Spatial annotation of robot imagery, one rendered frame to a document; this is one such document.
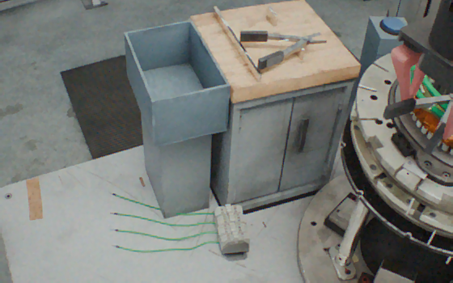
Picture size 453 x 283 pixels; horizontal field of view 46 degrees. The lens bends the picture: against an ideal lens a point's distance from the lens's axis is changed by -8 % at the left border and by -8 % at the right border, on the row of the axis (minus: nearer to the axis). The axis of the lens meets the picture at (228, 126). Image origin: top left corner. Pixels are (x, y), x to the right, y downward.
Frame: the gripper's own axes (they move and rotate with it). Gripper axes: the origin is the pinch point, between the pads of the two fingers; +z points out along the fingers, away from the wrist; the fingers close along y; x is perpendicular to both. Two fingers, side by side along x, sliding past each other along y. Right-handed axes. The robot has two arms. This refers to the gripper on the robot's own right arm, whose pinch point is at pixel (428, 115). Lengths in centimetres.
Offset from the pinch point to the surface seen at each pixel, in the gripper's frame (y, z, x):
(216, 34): -35.8, 11.2, -0.3
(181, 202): -28.9, 36.5, -10.4
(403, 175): 0.9, 7.6, -2.0
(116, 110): -134, 117, 34
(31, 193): -48, 41, -30
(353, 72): -18.6, 11.6, 11.6
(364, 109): -9.5, 7.6, 2.5
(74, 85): -159, 118, 27
